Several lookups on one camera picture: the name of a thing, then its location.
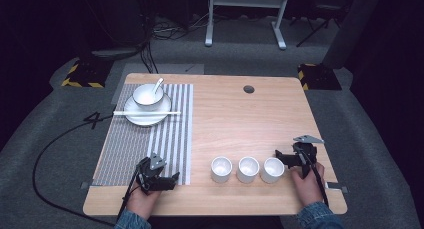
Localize black tape floor mark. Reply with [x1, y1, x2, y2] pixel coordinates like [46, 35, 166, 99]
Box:
[82, 111, 102, 130]

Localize black tripod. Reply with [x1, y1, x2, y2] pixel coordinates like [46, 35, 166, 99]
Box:
[289, 1, 348, 49]

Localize white plate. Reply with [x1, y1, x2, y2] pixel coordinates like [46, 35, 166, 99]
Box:
[123, 93, 173, 127]

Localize white spoon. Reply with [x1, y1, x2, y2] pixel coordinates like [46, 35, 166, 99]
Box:
[151, 77, 165, 96]

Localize white bowl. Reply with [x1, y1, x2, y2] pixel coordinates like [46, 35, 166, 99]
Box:
[131, 83, 166, 112]

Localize grey column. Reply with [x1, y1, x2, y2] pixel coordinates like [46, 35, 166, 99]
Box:
[321, 0, 385, 70]

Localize person's left hand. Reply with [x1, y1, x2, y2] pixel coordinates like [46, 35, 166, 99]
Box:
[125, 186, 163, 221]

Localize white cup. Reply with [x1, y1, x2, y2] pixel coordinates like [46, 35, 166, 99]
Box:
[210, 155, 234, 184]
[260, 156, 286, 185]
[236, 155, 261, 185]

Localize grey striped placemat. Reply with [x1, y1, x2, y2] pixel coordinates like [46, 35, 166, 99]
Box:
[91, 83, 195, 187]

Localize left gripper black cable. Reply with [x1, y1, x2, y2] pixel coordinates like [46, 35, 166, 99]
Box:
[115, 166, 142, 224]

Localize white chopstick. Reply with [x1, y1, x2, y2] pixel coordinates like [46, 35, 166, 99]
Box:
[112, 110, 182, 115]
[112, 112, 182, 117]

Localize bundle of floor cables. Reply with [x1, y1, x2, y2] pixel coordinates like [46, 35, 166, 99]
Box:
[138, 15, 209, 75]

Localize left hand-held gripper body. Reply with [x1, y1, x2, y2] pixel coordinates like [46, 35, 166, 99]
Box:
[135, 152, 168, 194]

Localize person's right hand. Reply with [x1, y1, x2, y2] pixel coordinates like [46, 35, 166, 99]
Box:
[290, 161, 326, 209]

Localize yellow black striped base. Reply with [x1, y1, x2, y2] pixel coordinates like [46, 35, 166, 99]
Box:
[297, 62, 343, 92]
[60, 60, 114, 89]

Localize black floor cable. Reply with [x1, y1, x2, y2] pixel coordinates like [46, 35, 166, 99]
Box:
[31, 113, 118, 228]

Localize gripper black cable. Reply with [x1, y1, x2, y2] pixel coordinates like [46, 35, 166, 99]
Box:
[297, 144, 331, 209]
[115, 166, 142, 224]

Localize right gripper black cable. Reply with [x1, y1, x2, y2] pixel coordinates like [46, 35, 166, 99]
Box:
[297, 144, 331, 209]

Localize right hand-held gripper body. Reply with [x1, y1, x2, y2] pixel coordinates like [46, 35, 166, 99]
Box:
[290, 134, 325, 179]

